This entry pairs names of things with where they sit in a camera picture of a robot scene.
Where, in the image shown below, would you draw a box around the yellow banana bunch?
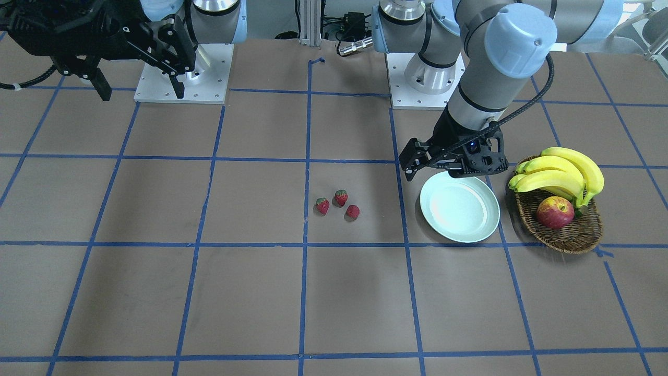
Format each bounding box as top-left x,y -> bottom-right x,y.
508,147 -> 604,209

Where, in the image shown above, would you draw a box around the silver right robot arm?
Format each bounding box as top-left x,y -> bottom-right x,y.
2,1 -> 247,101

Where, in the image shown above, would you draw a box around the red apple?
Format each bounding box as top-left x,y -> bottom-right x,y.
536,196 -> 575,229

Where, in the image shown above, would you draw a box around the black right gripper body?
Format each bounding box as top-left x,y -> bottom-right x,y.
2,1 -> 195,76

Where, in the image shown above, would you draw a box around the light green plate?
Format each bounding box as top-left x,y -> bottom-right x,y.
420,172 -> 500,243

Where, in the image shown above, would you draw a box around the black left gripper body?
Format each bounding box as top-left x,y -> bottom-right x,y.
399,109 -> 509,178

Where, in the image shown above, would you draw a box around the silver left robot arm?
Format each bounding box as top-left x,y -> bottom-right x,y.
372,1 -> 624,181

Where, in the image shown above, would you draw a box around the red strawberry green leaves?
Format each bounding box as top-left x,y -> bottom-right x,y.
333,190 -> 349,207

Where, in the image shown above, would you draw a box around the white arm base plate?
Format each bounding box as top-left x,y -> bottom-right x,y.
134,44 -> 235,104
386,53 -> 465,110

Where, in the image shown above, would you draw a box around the red strawberry without leaves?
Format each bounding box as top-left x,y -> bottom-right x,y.
345,204 -> 361,220

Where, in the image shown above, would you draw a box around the brown wicker basket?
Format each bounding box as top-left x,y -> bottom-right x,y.
514,155 -> 604,255

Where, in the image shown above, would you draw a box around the black power adapter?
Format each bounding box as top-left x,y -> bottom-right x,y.
343,11 -> 366,38

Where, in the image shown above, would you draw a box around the aluminium frame post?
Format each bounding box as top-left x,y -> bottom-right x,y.
297,0 -> 322,49

